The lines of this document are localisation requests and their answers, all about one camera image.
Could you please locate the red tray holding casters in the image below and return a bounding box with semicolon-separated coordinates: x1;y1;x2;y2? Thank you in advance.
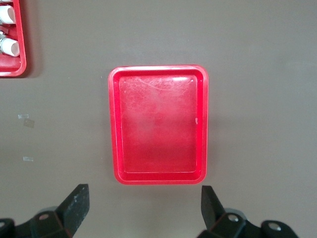
0;0;27;77

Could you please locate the white caster wheel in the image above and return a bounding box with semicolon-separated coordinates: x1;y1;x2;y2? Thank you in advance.
0;37;20;57
0;4;16;25

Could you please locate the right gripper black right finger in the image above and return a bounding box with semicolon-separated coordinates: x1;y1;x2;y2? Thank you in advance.
198;185;299;238

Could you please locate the empty red plastic tray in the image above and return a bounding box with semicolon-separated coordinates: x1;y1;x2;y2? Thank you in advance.
108;64;209;185

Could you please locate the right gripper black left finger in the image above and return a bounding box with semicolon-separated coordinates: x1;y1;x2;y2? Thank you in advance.
0;183;90;238

